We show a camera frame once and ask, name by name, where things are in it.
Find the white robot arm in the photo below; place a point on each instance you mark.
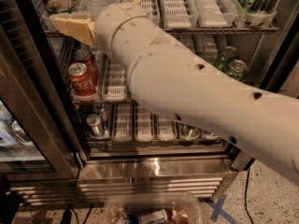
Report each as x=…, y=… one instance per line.
x=169, y=80

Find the glass fridge door left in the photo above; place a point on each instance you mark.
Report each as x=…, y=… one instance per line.
x=40, y=140

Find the rear red cola can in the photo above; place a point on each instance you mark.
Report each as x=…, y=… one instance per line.
x=86, y=56

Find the red cola can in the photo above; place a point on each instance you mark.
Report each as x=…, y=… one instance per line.
x=86, y=56
x=81, y=80

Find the front red cola can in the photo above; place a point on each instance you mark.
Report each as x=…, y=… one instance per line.
x=81, y=80

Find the rear blue silver can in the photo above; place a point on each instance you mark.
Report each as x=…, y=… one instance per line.
x=102, y=112

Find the front silver energy drink can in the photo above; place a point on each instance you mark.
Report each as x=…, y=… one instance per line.
x=95, y=123

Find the black plug on floor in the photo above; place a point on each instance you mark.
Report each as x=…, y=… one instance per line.
x=67, y=216

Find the clear plastic bin on floor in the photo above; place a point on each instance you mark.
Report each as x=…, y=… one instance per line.
x=152, y=208

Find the bottom wire shelf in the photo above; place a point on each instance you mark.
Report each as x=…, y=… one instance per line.
x=157, y=143

